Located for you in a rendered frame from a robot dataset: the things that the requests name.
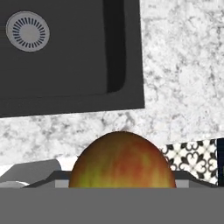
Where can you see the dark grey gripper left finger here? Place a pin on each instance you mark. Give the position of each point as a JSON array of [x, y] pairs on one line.
[[57, 178]]

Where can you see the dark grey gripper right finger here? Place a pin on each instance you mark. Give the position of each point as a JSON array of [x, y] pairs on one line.
[[186, 180]]

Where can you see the red and yellow apple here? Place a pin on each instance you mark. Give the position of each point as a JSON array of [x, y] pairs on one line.
[[122, 163]]

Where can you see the dark grey sink basin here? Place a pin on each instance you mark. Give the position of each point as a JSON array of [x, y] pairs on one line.
[[73, 73]]

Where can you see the round grey sink drain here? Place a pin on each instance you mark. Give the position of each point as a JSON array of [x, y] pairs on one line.
[[27, 31]]

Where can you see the dark blue cupboard front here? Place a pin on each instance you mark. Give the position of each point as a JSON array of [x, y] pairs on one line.
[[220, 162]]

